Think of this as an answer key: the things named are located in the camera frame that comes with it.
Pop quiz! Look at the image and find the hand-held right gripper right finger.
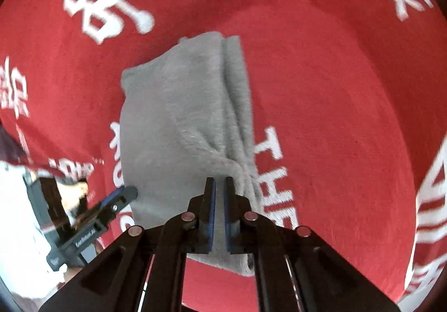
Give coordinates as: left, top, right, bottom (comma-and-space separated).
223, 176, 401, 312

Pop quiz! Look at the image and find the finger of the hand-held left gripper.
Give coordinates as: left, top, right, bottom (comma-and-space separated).
91, 186, 139, 212
73, 205, 121, 229

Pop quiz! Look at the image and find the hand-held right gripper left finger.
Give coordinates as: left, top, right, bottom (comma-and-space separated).
38, 177, 217, 312

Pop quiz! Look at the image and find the grey knit sock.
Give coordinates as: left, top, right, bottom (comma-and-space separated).
120, 31, 267, 278

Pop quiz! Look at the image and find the person's left hand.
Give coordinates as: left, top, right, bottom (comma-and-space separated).
56, 181, 89, 215

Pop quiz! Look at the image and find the white sheet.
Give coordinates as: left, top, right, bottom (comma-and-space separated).
0, 158, 75, 302

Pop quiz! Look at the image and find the red printed blanket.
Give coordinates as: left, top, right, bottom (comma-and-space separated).
0, 0, 447, 312

